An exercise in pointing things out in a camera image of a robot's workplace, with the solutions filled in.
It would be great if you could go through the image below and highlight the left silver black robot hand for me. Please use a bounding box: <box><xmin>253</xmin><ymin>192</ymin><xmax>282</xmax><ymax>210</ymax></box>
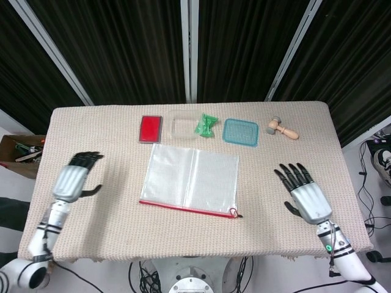
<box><xmin>51</xmin><ymin>151</ymin><xmax>104</xmax><ymax>204</ymax></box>

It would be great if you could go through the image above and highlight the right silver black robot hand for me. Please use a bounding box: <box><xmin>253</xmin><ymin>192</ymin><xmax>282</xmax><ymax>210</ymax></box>
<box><xmin>274</xmin><ymin>162</ymin><xmax>333</xmax><ymax>226</ymax></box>

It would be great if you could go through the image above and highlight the clear zipper pouch red trim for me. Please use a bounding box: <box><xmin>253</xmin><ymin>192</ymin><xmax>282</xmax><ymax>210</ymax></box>
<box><xmin>139</xmin><ymin>143</ymin><xmax>244</xmax><ymax>220</ymax></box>

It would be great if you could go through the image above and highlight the brown cardboard box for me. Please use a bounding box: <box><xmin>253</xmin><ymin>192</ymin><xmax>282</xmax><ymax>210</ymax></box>
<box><xmin>0</xmin><ymin>134</ymin><xmax>47</xmax><ymax>180</ymax></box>

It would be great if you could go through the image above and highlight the beige woven tablecloth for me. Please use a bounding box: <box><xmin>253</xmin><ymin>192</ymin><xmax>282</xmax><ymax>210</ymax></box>
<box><xmin>18</xmin><ymin>100</ymin><xmax>374</xmax><ymax>266</ymax></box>

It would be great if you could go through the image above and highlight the small wooden toy hammer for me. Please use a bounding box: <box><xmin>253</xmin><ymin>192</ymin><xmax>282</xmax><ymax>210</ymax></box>
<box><xmin>267</xmin><ymin>116</ymin><xmax>300</xmax><ymax>140</ymax></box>

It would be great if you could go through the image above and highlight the black and white sneaker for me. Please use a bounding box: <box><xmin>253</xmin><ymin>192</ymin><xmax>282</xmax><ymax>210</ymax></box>
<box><xmin>371</xmin><ymin>148</ymin><xmax>391</xmax><ymax>187</ymax></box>

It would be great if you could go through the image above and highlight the teal plastic tray lid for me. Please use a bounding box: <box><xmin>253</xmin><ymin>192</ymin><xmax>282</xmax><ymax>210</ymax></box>
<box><xmin>222</xmin><ymin>118</ymin><xmax>260</xmax><ymax>150</ymax></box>

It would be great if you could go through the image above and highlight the red rectangular stamp pad case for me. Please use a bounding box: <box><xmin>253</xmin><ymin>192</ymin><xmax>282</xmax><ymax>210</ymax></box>
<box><xmin>137</xmin><ymin>114</ymin><xmax>164</xmax><ymax>144</ymax></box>

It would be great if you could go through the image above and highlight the black pleated curtain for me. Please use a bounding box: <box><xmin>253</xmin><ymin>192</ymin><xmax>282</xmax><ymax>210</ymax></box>
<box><xmin>197</xmin><ymin>0</ymin><xmax>312</xmax><ymax>103</ymax></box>
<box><xmin>0</xmin><ymin>0</ymin><xmax>85</xmax><ymax>135</ymax></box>
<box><xmin>271</xmin><ymin>0</ymin><xmax>391</xmax><ymax>147</ymax></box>
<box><xmin>27</xmin><ymin>0</ymin><xmax>187</xmax><ymax>106</ymax></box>

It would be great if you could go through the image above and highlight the clear plastic container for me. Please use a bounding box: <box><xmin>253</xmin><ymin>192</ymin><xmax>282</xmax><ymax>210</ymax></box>
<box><xmin>169</xmin><ymin>110</ymin><xmax>199</xmax><ymax>140</ymax></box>

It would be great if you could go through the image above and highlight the green plastic packet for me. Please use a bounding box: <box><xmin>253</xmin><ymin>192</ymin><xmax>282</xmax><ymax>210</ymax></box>
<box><xmin>194</xmin><ymin>113</ymin><xmax>220</xmax><ymax>138</ymax></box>

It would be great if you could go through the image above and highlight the silver robot torso base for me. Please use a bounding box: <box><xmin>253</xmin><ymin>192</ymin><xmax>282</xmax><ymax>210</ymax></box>
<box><xmin>152</xmin><ymin>255</ymin><xmax>236</xmax><ymax>293</ymax></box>

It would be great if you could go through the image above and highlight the black floor cable bundle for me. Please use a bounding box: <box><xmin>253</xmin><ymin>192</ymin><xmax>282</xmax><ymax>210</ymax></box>
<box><xmin>128</xmin><ymin>259</ymin><xmax>162</xmax><ymax>293</ymax></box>
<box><xmin>356</xmin><ymin>140</ymin><xmax>391</xmax><ymax>245</ymax></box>
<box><xmin>234</xmin><ymin>256</ymin><xmax>255</xmax><ymax>293</ymax></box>

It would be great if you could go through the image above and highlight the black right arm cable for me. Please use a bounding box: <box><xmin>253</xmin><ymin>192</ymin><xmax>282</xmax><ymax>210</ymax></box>
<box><xmin>327</xmin><ymin>222</ymin><xmax>340</xmax><ymax>278</ymax></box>

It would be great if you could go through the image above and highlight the silver aluminium frame pillar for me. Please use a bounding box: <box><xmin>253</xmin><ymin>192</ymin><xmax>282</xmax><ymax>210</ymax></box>
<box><xmin>180</xmin><ymin>0</ymin><xmax>199</xmax><ymax>103</ymax></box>
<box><xmin>264</xmin><ymin>0</ymin><xmax>326</xmax><ymax>102</ymax></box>
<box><xmin>5</xmin><ymin>0</ymin><xmax>94</xmax><ymax>106</ymax></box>

